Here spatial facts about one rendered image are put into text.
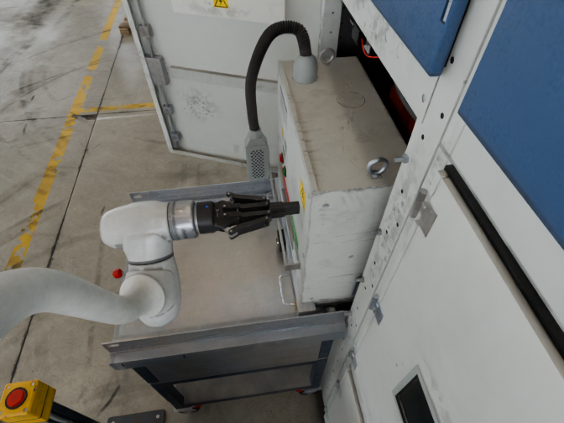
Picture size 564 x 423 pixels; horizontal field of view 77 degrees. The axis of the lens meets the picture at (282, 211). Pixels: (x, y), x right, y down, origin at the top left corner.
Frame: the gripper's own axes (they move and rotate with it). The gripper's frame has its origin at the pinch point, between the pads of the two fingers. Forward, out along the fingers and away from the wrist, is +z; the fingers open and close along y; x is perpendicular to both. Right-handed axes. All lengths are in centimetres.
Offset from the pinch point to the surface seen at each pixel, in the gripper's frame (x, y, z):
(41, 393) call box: -36, 22, -67
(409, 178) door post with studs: 25.5, 18.0, 16.6
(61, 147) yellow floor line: -122, -192, -153
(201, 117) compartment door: -19, -67, -23
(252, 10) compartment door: 23, -55, -1
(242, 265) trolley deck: -38.3, -9.5, -12.5
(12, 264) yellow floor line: -122, -82, -155
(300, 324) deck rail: -36.5, 13.7, 2.9
